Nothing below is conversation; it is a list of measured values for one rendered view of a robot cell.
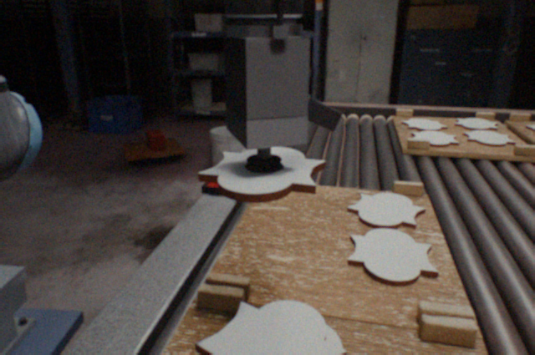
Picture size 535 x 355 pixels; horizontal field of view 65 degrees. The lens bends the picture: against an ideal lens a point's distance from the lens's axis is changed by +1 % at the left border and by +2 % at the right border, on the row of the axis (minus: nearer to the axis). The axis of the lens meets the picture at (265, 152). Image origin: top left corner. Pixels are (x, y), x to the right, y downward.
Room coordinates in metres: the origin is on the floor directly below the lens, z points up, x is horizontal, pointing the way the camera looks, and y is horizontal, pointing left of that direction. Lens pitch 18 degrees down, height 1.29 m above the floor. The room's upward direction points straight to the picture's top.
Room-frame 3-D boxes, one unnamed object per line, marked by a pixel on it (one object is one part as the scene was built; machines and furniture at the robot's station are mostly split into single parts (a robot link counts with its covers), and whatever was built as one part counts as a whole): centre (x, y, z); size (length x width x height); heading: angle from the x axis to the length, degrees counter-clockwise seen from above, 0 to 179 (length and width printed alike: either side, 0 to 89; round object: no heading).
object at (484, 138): (1.26, -0.60, 0.94); 0.41 x 0.35 x 0.04; 168
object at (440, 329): (0.38, -0.21, 0.95); 0.06 x 0.02 x 0.03; 78
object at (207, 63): (5.38, 0.73, 0.74); 0.44 x 0.36 x 0.20; 71
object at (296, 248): (0.62, -0.12, 0.93); 0.41 x 0.35 x 0.02; 168
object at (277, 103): (0.43, -0.02, 1.23); 0.12 x 0.09 x 0.16; 109
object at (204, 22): (5.42, 0.66, 1.20); 0.36 x 0.28 x 0.22; 73
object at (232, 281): (0.46, 0.05, 0.95); 0.06 x 0.02 x 0.03; 78
